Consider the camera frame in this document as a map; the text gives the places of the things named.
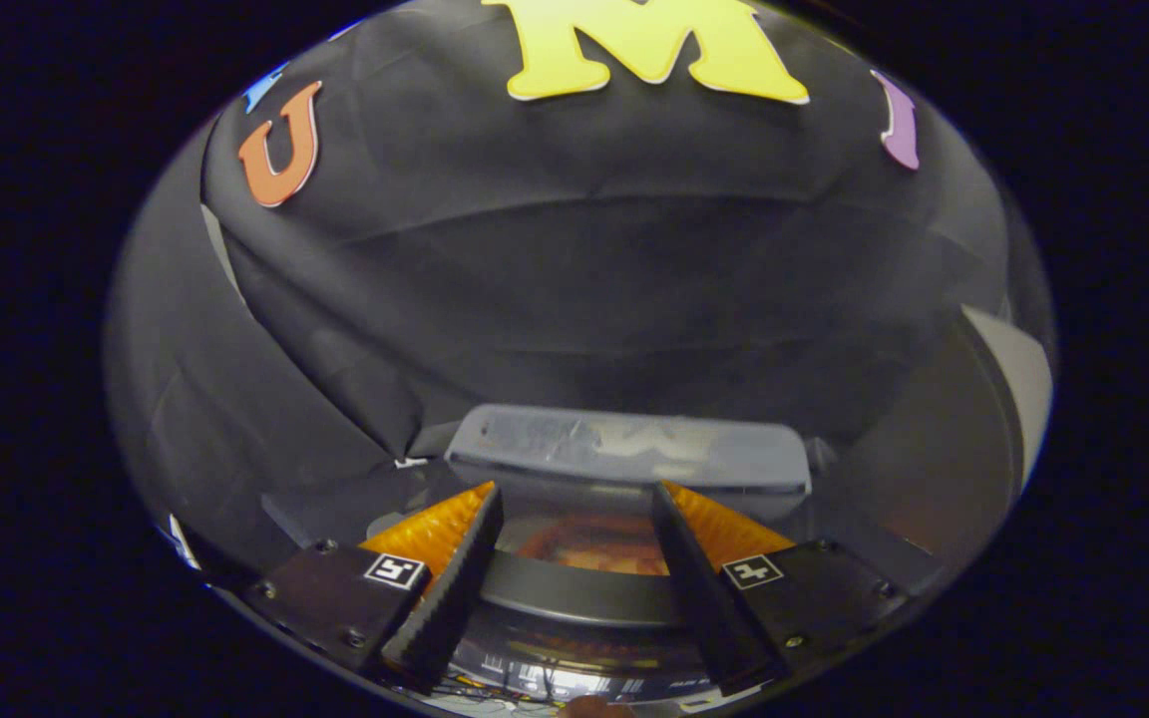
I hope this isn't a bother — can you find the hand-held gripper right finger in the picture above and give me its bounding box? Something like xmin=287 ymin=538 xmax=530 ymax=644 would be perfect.
xmin=650 ymin=481 xmax=910 ymax=697

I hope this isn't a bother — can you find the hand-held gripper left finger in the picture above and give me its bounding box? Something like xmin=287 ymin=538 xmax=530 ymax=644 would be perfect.
xmin=245 ymin=481 xmax=506 ymax=696

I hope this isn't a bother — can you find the orange polo shirt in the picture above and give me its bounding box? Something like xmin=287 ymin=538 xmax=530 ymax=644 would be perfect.
xmin=514 ymin=513 xmax=672 ymax=577

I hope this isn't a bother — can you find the dark washing machine lid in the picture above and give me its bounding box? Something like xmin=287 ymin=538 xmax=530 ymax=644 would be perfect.
xmin=263 ymin=467 xmax=937 ymax=641

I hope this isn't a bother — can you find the grey washing machine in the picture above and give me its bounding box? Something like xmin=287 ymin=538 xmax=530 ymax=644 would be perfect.
xmin=260 ymin=402 xmax=945 ymax=717

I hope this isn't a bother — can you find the beige cabinet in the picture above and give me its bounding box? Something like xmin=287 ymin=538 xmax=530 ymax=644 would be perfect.
xmin=837 ymin=303 xmax=1054 ymax=591

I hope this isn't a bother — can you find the white and blue object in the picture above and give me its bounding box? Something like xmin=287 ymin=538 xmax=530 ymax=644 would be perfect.
xmin=168 ymin=513 xmax=203 ymax=572

